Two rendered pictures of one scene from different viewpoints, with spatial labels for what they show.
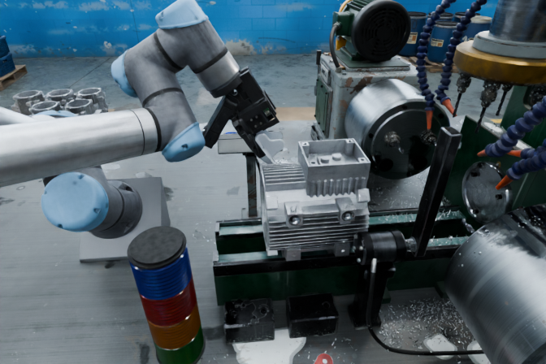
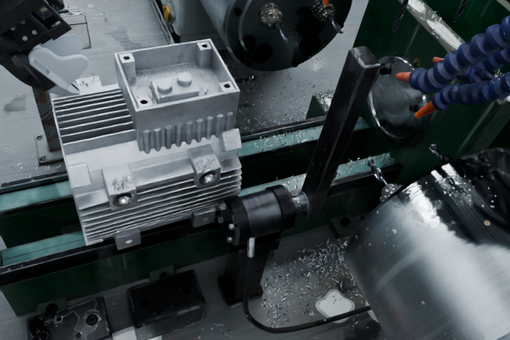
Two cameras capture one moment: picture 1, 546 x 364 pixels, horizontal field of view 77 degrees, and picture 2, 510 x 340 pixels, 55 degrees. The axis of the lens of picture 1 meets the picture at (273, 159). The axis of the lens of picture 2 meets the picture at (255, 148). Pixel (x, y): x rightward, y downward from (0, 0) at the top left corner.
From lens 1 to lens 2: 0.17 m
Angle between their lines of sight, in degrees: 26
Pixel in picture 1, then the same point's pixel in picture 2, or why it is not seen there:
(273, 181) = (77, 136)
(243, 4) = not seen: outside the picture
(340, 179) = (192, 122)
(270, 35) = not seen: outside the picture
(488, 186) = (401, 91)
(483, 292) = (395, 284)
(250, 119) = (10, 28)
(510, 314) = (427, 317)
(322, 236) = (172, 208)
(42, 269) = not seen: outside the picture
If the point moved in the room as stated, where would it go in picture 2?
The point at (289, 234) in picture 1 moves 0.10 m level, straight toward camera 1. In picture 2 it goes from (118, 218) to (121, 299)
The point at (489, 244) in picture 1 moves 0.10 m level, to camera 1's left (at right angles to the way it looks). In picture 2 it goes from (406, 220) to (316, 237)
